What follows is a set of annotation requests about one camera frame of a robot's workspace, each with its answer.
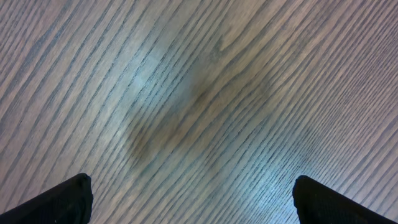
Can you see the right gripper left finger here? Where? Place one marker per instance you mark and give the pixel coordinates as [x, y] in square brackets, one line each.
[68, 202]

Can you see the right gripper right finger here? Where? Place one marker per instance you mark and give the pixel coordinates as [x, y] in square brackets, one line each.
[318, 204]

